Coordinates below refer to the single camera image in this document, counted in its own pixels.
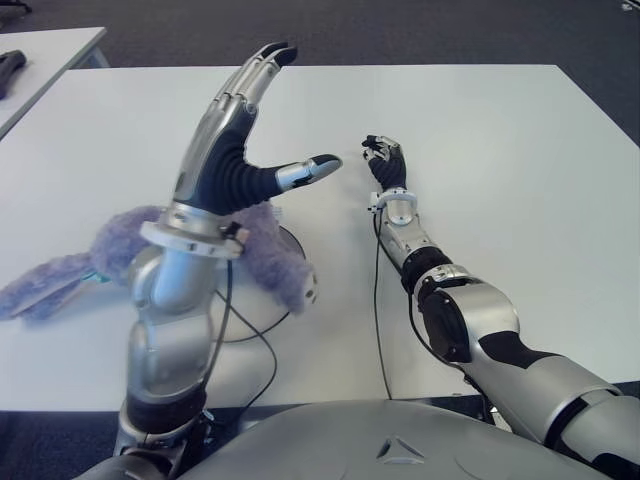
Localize metal table caster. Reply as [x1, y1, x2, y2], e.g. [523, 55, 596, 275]
[199, 409, 219, 446]

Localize purple plush bunny doll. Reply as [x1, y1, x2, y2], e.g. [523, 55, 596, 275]
[0, 203, 320, 323]

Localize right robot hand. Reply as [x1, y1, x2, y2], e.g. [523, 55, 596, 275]
[361, 133, 409, 193]

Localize long black wrist cable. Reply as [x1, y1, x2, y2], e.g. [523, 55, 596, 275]
[371, 207, 396, 401]

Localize white plate with dark rim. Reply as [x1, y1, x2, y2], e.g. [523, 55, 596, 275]
[213, 224, 308, 345]

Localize white side table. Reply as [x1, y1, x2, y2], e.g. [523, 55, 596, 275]
[0, 27, 108, 140]

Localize black elbow loop cable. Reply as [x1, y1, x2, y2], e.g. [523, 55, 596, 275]
[408, 288, 465, 372]

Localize grey robot torso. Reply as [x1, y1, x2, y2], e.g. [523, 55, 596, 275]
[178, 398, 607, 480]

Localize small black object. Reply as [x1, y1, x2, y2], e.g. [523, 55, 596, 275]
[0, 49, 27, 100]

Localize thin black cable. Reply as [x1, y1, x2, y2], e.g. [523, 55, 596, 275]
[214, 292, 279, 409]

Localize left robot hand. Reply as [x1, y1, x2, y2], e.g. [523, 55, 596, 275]
[171, 42, 344, 217]

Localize thick black cable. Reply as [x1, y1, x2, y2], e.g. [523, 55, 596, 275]
[204, 259, 235, 386]

